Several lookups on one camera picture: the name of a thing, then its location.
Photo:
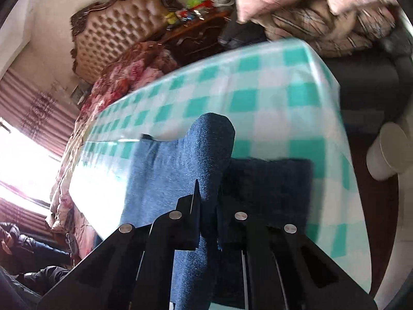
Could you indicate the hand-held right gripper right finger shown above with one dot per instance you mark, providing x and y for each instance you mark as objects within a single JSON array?
[{"x": 232, "y": 232}]

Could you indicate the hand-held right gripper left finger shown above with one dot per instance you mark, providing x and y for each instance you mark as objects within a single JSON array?
[{"x": 190, "y": 226}]

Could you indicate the dark blue denim pants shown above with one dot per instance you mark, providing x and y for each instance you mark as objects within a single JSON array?
[{"x": 174, "y": 168}]

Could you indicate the teal white checked tablecloth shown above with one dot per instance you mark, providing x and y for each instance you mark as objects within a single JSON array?
[{"x": 274, "y": 103}]

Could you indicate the dark clothes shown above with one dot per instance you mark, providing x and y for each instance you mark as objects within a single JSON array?
[{"x": 29, "y": 255}]

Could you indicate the red floral blanket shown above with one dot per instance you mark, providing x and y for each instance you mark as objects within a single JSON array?
[{"x": 129, "y": 64}]

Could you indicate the white paper cup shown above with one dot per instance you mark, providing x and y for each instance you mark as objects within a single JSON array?
[{"x": 387, "y": 151}]

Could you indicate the pink striped curtain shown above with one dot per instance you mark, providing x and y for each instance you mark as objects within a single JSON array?
[{"x": 42, "y": 109}]

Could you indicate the dark wooden nightstand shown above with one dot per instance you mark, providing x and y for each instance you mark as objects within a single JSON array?
[{"x": 193, "y": 35}]

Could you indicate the black leather sofa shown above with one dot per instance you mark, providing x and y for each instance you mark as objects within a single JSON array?
[{"x": 361, "y": 74}]

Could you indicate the tufted beige headboard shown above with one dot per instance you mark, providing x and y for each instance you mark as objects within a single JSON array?
[{"x": 122, "y": 29}]

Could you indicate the yellow green jar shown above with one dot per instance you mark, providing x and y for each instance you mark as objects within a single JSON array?
[{"x": 172, "y": 18}]

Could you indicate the beige plaid blanket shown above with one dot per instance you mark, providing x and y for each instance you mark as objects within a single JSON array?
[{"x": 306, "y": 22}]

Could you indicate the green plastic bag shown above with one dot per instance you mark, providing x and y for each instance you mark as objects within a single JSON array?
[{"x": 196, "y": 0}]

